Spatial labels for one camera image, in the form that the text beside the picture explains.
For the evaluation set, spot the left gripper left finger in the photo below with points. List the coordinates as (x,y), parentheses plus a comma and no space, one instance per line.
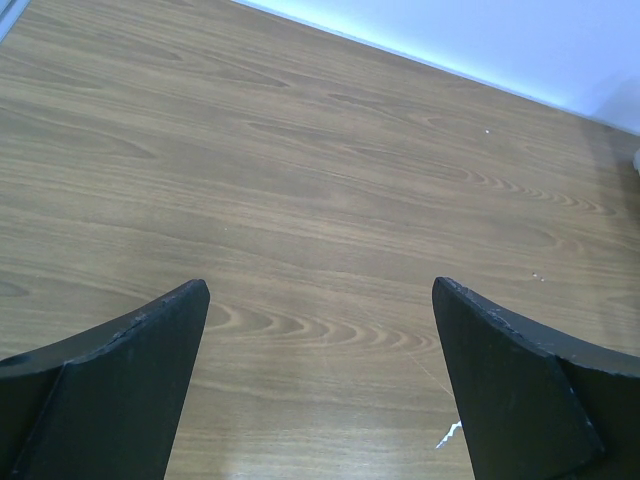
(104,403)

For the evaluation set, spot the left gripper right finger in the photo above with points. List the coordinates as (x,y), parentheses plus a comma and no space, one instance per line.
(534,402)

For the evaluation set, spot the white scrap on table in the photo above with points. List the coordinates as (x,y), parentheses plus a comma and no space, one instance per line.
(449,435)

